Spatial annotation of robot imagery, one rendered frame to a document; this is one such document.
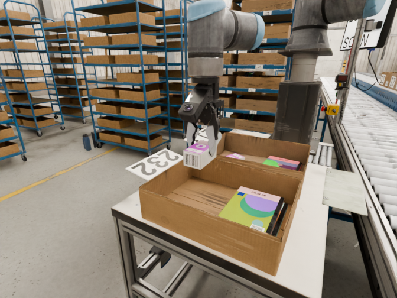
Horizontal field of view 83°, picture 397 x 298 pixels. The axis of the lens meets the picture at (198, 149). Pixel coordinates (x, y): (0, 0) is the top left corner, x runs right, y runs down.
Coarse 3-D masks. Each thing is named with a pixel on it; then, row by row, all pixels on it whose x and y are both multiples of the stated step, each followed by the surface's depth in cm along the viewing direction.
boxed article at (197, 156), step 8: (200, 144) 65; (208, 144) 65; (184, 152) 61; (192, 152) 60; (200, 152) 60; (208, 152) 62; (216, 152) 67; (184, 160) 62; (192, 160) 60; (200, 160) 59; (208, 160) 63; (200, 168) 60
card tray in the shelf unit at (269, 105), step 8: (240, 96) 230; (248, 96) 239; (256, 96) 236; (264, 96) 233; (272, 96) 229; (240, 104) 215; (248, 104) 212; (256, 104) 209; (264, 104) 206; (272, 104) 203
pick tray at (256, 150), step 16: (224, 144) 111; (240, 144) 107; (256, 144) 103; (272, 144) 100; (288, 144) 97; (304, 144) 93; (224, 160) 82; (240, 160) 79; (256, 160) 100; (304, 160) 95; (304, 176) 74
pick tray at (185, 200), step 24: (168, 168) 72; (192, 168) 85; (216, 168) 80; (240, 168) 75; (144, 192) 60; (168, 192) 74; (192, 192) 76; (216, 192) 76; (264, 192) 73; (288, 192) 69; (144, 216) 64; (168, 216) 58; (192, 216) 54; (216, 216) 50; (288, 216) 50; (192, 240) 57; (216, 240) 52; (240, 240) 49; (264, 240) 45; (264, 264) 47
